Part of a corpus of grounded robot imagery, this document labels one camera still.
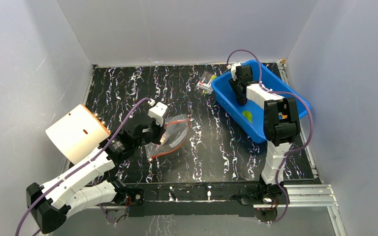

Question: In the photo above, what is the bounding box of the clear zip bag orange zipper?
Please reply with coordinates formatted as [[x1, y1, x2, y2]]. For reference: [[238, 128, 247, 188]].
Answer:
[[144, 114, 190, 162]]

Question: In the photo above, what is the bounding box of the green toy leaf vegetable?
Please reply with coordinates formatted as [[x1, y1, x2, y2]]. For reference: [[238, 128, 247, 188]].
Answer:
[[242, 110, 252, 123]]

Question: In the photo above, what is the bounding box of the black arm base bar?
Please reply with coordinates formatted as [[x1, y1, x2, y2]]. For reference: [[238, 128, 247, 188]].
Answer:
[[126, 181, 289, 219]]

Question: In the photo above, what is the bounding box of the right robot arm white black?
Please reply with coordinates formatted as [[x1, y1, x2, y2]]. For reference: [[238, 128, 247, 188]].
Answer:
[[227, 62, 300, 205]]

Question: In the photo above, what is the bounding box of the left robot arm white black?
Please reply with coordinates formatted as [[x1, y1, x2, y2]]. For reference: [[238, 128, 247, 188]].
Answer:
[[26, 111, 164, 234]]

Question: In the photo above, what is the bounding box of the small clear marker box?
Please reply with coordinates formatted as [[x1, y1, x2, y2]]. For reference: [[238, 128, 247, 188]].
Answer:
[[195, 71, 217, 95]]

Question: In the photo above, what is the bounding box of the blue plastic bin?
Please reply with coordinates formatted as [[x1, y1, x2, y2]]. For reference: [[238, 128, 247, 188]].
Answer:
[[212, 59, 299, 144]]

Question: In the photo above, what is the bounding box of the white paper towel roll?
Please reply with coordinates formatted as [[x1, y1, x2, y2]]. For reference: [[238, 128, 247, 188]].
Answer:
[[45, 104, 111, 165]]

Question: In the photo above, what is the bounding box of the black marbled table mat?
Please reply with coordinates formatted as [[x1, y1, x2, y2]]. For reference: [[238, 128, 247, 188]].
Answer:
[[70, 62, 322, 185]]

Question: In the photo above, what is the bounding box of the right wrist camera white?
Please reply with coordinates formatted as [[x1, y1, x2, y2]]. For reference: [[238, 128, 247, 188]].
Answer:
[[226, 62, 241, 81]]

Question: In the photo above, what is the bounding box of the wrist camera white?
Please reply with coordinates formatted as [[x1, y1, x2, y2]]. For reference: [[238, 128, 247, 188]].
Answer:
[[226, 62, 241, 81], [148, 102, 168, 127]]

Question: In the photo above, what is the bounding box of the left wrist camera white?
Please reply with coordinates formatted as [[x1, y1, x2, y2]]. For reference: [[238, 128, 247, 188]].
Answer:
[[148, 102, 168, 127]]

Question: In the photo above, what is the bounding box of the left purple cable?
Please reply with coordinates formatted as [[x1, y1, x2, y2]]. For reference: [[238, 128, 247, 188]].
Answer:
[[15, 97, 156, 236]]

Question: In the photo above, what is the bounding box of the purple cable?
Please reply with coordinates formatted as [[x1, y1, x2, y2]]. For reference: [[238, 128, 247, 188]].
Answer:
[[226, 49, 315, 225], [15, 97, 156, 236]]

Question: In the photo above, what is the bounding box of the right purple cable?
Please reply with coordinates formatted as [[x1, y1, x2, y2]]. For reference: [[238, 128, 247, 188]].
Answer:
[[226, 49, 315, 225]]

